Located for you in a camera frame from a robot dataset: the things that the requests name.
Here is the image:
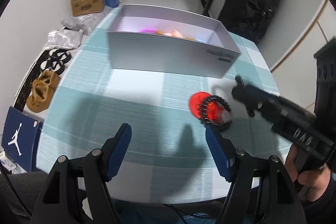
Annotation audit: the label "black bead bracelet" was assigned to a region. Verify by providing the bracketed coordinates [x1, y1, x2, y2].
[199, 95, 232, 131]

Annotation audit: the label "red round charm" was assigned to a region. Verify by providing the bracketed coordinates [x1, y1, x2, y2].
[189, 92, 230, 126]

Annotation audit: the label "pink pig figure keychain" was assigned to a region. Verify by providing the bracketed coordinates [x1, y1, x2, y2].
[164, 30, 183, 38]

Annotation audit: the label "person's right hand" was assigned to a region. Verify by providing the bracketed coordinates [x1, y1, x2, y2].
[285, 144, 331, 202]

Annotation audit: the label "teal plaid tablecloth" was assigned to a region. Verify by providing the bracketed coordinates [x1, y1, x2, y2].
[37, 9, 290, 203]

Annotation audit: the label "black backpack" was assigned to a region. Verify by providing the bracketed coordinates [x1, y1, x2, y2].
[218, 0, 281, 44]

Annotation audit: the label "blue Jordan shoe box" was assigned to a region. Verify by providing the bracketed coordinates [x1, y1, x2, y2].
[1, 106, 43, 172]

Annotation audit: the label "brown suede shoes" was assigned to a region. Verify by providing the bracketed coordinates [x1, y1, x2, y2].
[26, 70, 60, 113]

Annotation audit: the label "black white patterned slippers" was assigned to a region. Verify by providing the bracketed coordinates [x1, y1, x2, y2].
[14, 48, 72, 111]

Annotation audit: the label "grey cardboard phone box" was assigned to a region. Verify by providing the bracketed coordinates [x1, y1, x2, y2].
[107, 4, 241, 79]

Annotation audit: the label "clear plastic packaging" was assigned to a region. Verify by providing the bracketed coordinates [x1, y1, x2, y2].
[44, 6, 112, 50]

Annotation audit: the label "brown cardboard box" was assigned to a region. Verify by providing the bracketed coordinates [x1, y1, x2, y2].
[70, 0, 105, 16]

